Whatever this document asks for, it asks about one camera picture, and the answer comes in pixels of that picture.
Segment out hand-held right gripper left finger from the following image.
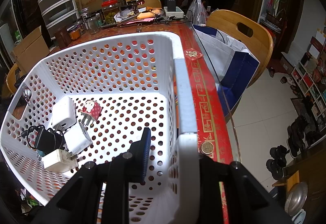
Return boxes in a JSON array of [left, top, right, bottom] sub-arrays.
[[31, 127, 151, 224]]

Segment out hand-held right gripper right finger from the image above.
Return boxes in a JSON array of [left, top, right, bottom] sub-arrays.
[[199, 155, 293, 224]]

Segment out white cube charger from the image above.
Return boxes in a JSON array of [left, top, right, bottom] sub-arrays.
[[61, 122, 93, 154]]

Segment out pink dotted charger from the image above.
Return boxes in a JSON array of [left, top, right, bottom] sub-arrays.
[[80, 99, 102, 126]]

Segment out off-white charger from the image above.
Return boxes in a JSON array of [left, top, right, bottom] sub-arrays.
[[42, 149, 78, 174]]

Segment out white perforated plastic basket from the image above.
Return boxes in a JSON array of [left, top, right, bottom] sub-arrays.
[[0, 31, 202, 224]]

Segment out large white charger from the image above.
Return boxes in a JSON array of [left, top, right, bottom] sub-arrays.
[[52, 97, 77, 130]]

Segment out black charger with cable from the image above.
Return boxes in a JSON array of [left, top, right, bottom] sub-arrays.
[[17, 125, 66, 161]]

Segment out red printed tablecloth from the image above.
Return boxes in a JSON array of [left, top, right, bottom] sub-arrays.
[[48, 19, 231, 224]]

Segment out black sandals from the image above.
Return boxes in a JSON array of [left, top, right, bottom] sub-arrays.
[[266, 145, 289, 180]]

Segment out dark shoes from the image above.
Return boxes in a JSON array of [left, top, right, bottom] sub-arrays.
[[286, 116, 306, 158]]

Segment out metal basin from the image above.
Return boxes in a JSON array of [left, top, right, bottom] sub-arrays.
[[285, 181, 308, 215]]

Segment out white and blue bag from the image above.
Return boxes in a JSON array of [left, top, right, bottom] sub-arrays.
[[192, 24, 260, 115]]

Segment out red square sticker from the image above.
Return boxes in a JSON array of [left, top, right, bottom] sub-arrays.
[[185, 48, 204, 62]]

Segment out white slippers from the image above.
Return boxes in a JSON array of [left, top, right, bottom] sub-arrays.
[[280, 75, 296, 86]]

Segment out metal clip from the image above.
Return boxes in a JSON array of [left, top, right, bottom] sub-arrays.
[[22, 86, 32, 105]]

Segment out wooden chair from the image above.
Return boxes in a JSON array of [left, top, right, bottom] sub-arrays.
[[206, 10, 274, 87], [126, 0, 162, 9], [6, 62, 27, 97]]

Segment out white shelf with boxes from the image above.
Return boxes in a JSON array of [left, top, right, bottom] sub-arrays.
[[290, 28, 326, 123]]

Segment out small jar with orange content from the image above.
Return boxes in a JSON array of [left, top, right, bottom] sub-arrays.
[[68, 26, 81, 41]]

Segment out empty glass jar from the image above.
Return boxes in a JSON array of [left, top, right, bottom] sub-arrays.
[[87, 14, 100, 34]]

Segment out brown mug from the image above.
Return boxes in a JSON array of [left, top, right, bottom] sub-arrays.
[[53, 26, 72, 49]]

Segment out white power strip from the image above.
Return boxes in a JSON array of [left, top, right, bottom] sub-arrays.
[[163, 7, 184, 18]]

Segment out pickle jar with red lid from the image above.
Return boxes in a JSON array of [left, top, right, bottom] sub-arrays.
[[101, 0, 120, 25]]

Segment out clear plastic bag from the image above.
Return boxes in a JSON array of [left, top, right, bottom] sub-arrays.
[[188, 0, 212, 26]]

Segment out open cardboard box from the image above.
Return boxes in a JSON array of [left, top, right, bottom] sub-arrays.
[[10, 26, 50, 67]]

